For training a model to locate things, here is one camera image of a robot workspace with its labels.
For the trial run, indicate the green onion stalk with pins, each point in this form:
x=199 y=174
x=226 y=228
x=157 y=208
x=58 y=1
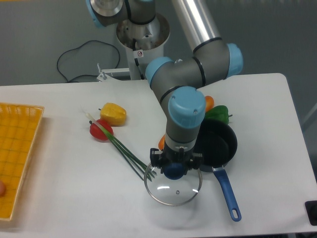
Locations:
x=135 y=164

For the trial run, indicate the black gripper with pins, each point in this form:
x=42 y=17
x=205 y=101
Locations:
x=175 y=161

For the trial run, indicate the blue saucepan with handle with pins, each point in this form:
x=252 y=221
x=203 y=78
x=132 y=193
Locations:
x=217 y=142

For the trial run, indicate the yellow toy bell pepper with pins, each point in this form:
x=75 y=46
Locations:
x=113 y=114

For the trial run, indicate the black object at table edge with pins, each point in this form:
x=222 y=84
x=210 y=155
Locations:
x=311 y=209

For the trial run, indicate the glass lid blue knob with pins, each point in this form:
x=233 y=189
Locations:
x=172 y=192

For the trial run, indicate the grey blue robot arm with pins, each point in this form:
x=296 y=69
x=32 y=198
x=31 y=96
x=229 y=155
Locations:
x=175 y=84

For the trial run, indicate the yellow plastic basket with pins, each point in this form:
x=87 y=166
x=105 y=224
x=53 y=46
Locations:
x=19 y=126

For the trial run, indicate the green toy bell pepper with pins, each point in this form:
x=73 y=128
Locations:
x=220 y=113

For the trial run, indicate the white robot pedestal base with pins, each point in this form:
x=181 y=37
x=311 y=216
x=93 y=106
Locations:
x=143 y=43

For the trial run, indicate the toy baguette bread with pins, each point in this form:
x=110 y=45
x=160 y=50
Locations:
x=209 y=105

